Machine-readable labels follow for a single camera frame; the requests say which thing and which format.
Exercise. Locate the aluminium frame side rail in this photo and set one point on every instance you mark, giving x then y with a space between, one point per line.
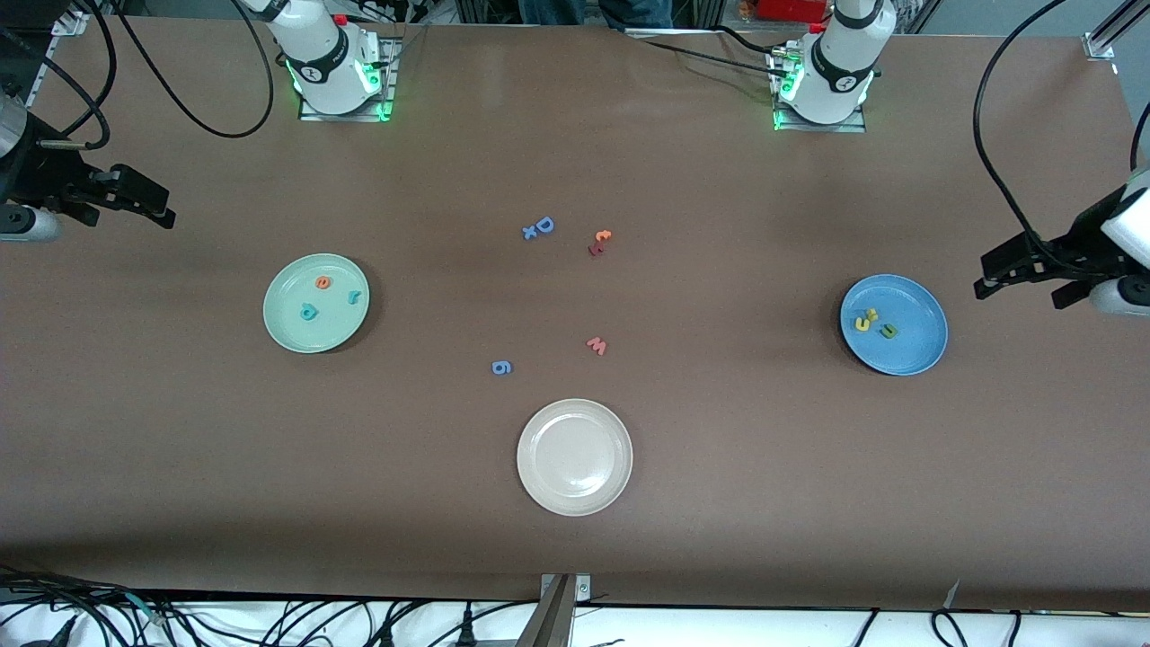
70 24

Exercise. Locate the blue plate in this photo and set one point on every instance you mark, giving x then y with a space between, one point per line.
916 346

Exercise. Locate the person in blue jeans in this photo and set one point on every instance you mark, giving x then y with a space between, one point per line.
584 11

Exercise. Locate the beige plate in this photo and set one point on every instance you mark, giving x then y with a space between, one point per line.
575 457

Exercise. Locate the small white paper scrap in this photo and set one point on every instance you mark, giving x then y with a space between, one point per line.
952 595

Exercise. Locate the aluminium frame corner profile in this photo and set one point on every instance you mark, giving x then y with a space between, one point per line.
1103 43

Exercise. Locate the blue letter D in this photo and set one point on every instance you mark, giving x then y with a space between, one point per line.
544 225

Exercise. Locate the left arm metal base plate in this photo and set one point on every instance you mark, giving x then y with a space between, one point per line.
822 128

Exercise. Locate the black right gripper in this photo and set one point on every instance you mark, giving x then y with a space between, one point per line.
34 179

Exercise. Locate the blue letter g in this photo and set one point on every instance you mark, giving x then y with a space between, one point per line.
502 367

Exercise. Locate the red box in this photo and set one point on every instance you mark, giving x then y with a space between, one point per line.
791 9

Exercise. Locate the metal table edge bracket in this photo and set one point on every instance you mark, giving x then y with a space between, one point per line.
552 611

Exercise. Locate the pink letter w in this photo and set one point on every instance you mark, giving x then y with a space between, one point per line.
597 346

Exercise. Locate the light green plate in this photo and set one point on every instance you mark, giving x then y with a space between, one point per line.
332 328

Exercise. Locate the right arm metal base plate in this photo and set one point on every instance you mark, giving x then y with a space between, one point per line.
392 76

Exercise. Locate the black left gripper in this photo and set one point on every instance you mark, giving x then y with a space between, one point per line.
1082 241

